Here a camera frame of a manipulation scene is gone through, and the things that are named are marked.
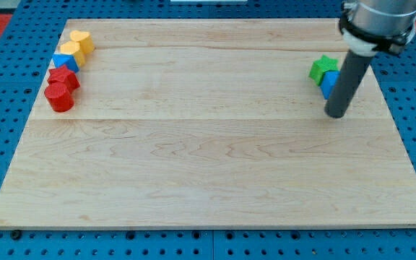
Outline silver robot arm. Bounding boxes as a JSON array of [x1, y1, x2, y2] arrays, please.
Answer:
[[339, 0, 416, 57]]

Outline yellow heart block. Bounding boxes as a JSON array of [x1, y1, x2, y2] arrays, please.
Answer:
[[69, 30, 95, 54]]

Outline green star block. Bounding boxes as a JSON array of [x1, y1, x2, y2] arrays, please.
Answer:
[[308, 55, 339, 86]]

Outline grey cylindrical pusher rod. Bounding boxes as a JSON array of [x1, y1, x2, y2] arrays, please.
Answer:
[[324, 50, 373, 118]]

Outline red cylinder block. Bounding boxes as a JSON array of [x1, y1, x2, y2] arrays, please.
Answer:
[[44, 82, 74, 113]]

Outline yellow hexagon block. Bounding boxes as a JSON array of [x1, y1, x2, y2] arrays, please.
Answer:
[[60, 41, 85, 67]]

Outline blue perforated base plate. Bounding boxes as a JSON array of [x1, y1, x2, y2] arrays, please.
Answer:
[[0, 0, 416, 259]]

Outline blue triangle block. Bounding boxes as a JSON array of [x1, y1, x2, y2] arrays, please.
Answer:
[[52, 53, 79, 73]]

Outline light wooden board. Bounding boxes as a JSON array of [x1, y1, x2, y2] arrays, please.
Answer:
[[0, 19, 416, 230]]

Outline blue cube block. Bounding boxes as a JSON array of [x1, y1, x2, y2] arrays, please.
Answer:
[[320, 71, 339, 100]]

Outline red star block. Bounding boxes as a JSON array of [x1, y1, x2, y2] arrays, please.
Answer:
[[48, 64, 80, 93]]

